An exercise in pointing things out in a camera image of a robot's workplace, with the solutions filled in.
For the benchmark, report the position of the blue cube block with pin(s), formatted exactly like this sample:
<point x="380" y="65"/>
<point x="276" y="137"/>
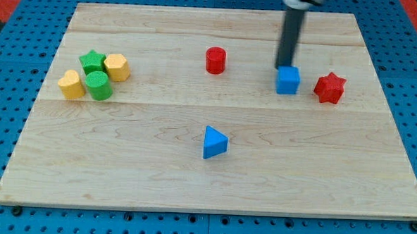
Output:
<point x="288" y="80"/>

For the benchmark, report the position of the yellow heart block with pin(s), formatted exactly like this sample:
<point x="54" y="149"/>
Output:
<point x="70" y="85"/>

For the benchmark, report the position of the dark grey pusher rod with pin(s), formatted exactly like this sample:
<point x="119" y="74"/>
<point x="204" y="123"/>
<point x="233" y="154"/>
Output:
<point x="289" y="35"/>

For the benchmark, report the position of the blue triangle block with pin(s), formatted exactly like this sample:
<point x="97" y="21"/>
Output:
<point x="214" y="143"/>

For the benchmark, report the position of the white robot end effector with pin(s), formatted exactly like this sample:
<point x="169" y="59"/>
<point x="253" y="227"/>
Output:
<point x="302" y="4"/>

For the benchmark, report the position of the red cylinder block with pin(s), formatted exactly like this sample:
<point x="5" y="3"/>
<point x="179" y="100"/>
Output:
<point x="215" y="60"/>

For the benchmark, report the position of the yellow hexagon block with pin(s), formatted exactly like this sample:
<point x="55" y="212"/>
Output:
<point x="117" y="67"/>

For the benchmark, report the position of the green star block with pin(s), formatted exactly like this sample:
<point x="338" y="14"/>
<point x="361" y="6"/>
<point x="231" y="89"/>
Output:
<point x="92" y="61"/>

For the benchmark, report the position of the green cylinder block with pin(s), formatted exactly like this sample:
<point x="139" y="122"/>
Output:
<point x="98" y="85"/>

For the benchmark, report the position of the red star block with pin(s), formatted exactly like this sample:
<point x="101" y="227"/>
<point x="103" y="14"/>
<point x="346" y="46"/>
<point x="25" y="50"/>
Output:
<point x="330" y="88"/>

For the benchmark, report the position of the wooden board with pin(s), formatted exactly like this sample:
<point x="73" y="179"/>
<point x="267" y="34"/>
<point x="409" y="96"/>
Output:
<point x="142" y="148"/>

